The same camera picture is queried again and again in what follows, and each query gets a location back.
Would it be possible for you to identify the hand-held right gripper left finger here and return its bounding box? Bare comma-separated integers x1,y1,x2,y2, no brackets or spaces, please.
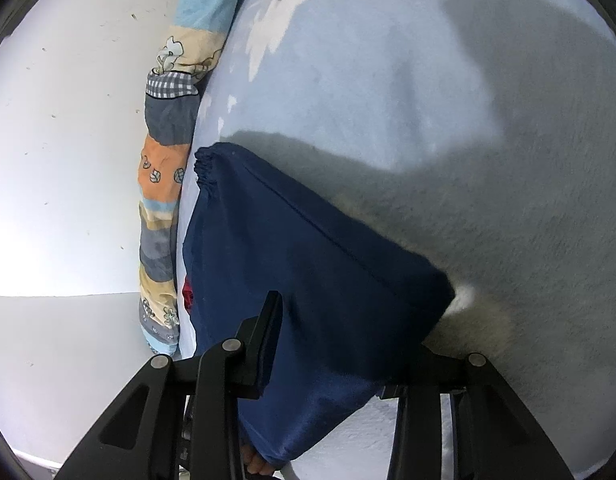
55,291,283,480

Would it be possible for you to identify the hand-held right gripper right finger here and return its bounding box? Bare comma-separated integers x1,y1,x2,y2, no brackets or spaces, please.
380,345,574,480

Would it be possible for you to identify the navy blue garment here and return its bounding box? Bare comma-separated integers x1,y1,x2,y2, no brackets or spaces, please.
182,142,456,463

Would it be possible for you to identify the rolled patchwork quilt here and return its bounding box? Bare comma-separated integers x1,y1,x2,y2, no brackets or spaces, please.
136,0,249,358

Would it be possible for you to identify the light blue cloud-print bed sheet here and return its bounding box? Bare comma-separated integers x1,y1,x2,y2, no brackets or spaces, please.
175,0,616,480

